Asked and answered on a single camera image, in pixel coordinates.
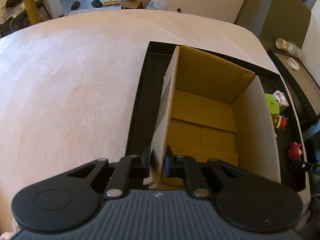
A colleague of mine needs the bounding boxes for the brown cardboard box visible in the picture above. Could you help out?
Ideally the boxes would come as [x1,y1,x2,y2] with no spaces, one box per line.
[144,46,281,189]

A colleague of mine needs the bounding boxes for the red brown figurine toy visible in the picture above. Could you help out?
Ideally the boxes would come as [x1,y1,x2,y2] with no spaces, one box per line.
[271,114,288,129]

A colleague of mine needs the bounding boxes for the green hexagonal container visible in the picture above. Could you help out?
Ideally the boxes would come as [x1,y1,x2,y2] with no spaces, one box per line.
[265,94,280,114]

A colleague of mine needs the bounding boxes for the red round plush toy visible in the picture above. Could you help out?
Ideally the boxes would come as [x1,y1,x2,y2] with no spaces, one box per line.
[289,142,302,161]

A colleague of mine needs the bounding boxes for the white bed blanket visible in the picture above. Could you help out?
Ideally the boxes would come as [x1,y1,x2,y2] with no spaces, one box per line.
[1,10,305,239]

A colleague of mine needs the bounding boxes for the black rectangular tray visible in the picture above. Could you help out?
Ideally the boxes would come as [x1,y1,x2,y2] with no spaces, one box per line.
[125,41,307,192]

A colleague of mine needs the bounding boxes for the black side table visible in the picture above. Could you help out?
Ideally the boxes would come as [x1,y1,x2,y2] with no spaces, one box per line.
[267,49,319,140]

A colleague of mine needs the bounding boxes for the stacked paper cups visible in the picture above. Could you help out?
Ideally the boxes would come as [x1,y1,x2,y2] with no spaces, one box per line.
[276,38,303,57]

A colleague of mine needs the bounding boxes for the beige slipper right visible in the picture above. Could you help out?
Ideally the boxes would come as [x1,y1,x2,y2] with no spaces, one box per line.
[112,0,121,5]

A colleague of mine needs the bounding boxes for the beige slipper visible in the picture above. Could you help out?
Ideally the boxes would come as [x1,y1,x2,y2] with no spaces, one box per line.
[103,0,112,6]
[112,0,121,5]

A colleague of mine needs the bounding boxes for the beige slipper left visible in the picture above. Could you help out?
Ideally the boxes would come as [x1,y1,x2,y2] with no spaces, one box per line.
[103,0,112,6]

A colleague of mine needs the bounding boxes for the open cardboard box on floor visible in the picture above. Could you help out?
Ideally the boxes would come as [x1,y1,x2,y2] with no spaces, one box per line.
[120,0,150,9]

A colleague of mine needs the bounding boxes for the black slipper right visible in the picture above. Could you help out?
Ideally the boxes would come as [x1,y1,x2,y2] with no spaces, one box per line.
[91,0,103,8]

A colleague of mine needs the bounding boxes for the black slipper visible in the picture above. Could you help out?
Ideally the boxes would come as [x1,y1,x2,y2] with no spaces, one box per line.
[71,1,81,11]
[91,0,103,8]

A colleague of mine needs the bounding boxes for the black slipper left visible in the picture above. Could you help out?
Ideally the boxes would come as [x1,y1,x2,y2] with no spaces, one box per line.
[71,1,81,11]

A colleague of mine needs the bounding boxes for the brown cardboard panel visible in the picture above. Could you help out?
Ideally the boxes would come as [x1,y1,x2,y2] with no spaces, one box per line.
[258,0,311,50]

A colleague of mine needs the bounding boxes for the white charger cable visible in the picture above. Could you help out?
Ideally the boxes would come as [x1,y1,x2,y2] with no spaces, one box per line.
[285,57,300,71]

